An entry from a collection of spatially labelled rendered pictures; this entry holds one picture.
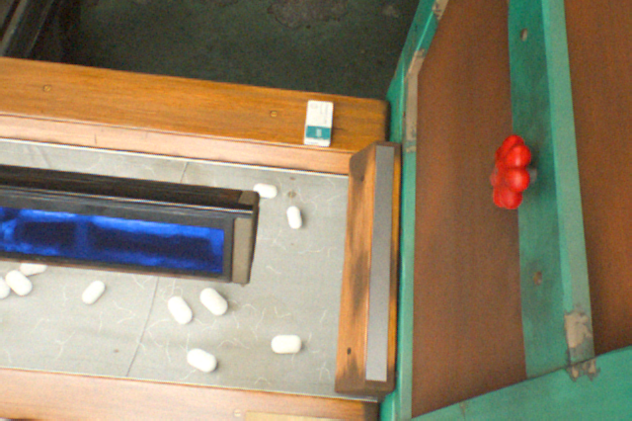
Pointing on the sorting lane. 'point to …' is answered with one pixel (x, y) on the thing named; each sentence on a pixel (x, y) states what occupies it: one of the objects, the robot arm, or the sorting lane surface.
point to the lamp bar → (126, 224)
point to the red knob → (512, 172)
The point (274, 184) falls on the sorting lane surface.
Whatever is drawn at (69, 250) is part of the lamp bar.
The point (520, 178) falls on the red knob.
